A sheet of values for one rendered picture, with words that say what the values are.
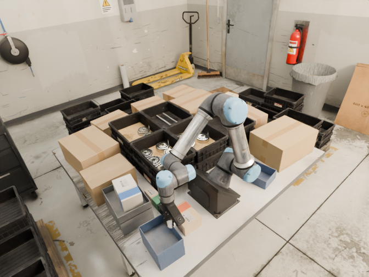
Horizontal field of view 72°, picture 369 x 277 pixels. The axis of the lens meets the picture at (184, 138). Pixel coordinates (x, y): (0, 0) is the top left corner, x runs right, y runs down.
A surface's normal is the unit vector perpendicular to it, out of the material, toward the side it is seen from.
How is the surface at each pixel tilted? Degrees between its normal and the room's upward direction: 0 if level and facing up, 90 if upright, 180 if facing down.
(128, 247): 0
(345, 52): 90
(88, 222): 0
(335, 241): 0
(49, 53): 90
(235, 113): 76
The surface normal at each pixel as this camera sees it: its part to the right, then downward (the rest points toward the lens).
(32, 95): 0.64, 0.40
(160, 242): -0.06, -0.83
